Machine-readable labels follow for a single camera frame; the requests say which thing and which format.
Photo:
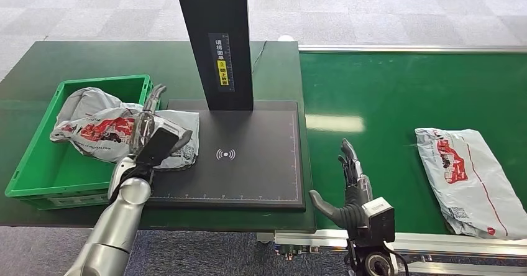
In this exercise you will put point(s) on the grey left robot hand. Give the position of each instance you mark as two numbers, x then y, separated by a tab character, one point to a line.
142	132

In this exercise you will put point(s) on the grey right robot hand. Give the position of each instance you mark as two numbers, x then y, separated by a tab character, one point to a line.
356	191

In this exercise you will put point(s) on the grey mailer package red print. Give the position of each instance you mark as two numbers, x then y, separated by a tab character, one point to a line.
469	179
103	130

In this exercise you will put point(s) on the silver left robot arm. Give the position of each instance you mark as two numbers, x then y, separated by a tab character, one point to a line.
117	224

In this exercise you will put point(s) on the green conveyor belt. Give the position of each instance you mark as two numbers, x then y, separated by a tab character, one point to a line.
370	93

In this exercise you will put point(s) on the black inbound scanner machine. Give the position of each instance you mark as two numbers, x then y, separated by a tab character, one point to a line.
247	175

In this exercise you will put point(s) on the green plastic crate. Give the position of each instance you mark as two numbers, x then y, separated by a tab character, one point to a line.
61	175

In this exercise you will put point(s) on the dark green table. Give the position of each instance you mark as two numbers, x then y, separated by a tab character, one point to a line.
82	60

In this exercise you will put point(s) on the yellow and black column label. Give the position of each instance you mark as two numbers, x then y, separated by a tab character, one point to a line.
221	62

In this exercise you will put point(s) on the white round cap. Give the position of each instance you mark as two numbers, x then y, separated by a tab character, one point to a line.
286	37

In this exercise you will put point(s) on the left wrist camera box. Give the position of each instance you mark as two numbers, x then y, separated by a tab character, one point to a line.
158	148

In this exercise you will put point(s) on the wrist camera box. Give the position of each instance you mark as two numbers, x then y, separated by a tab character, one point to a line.
158	148
378	220

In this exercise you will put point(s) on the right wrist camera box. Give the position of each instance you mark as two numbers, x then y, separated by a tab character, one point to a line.
378	220

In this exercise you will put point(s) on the aluminium conveyor frame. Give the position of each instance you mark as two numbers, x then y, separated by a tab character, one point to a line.
453	247

